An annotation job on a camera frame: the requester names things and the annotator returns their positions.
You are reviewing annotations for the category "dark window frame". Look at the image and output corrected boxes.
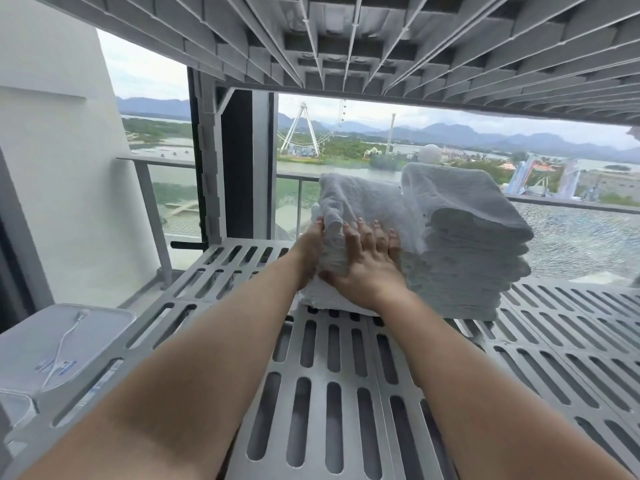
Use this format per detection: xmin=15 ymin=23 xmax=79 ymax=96
xmin=219 ymin=88 xmax=279 ymax=241

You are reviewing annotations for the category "person's left hand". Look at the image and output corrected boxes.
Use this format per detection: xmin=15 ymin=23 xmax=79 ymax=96
xmin=292 ymin=217 xmax=329 ymax=291

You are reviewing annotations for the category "person's right hand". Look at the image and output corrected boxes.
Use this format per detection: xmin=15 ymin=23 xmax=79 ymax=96
xmin=319 ymin=218 xmax=412 ymax=311

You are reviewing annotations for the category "glass balcony railing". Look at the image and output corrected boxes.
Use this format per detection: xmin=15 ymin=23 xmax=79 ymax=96
xmin=115 ymin=155 xmax=640 ymax=291

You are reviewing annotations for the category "grey notched shelf post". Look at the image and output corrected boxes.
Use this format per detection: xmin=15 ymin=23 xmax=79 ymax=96
xmin=187 ymin=67 xmax=236 ymax=245

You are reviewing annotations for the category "grey slotted shelf board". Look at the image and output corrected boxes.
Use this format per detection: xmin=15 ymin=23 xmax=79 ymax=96
xmin=0 ymin=237 xmax=640 ymax=480

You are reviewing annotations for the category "blue water slide structure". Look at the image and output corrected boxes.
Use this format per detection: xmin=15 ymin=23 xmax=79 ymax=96
xmin=505 ymin=152 xmax=601 ymax=201

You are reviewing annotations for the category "white hand towel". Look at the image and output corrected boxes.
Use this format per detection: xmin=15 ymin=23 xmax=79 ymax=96
xmin=401 ymin=162 xmax=535 ymax=245
xmin=312 ymin=173 xmax=423 ymax=278

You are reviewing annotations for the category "person's left forearm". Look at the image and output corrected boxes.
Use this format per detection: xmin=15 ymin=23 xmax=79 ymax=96
xmin=19 ymin=249 xmax=309 ymax=480

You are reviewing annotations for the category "grey roofed building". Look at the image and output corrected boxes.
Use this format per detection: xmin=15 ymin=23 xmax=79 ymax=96
xmin=275 ymin=202 xmax=321 ymax=237

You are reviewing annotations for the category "white ferris wheel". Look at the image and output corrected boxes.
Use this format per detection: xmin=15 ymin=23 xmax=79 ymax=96
xmin=277 ymin=99 xmax=349 ymax=158

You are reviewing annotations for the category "grey ribbed shelf board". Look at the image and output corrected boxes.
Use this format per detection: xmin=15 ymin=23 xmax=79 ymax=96
xmin=29 ymin=0 xmax=640 ymax=133

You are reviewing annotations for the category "person's right forearm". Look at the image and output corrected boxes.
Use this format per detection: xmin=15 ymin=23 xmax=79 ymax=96
xmin=375 ymin=289 xmax=631 ymax=480

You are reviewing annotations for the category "white charging cable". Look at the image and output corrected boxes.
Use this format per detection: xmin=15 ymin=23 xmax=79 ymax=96
xmin=35 ymin=308 xmax=90 ymax=391

